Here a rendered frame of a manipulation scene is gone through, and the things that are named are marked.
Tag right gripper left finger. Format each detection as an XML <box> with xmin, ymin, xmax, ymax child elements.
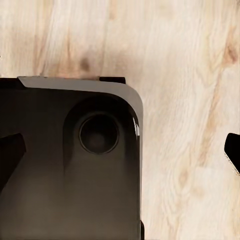
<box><xmin>0</xmin><ymin>132</ymin><xmax>26</xmax><ymax>193</ymax></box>

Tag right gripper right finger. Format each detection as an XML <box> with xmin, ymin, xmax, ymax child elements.
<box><xmin>224</xmin><ymin>132</ymin><xmax>240</xmax><ymax>173</ymax></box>

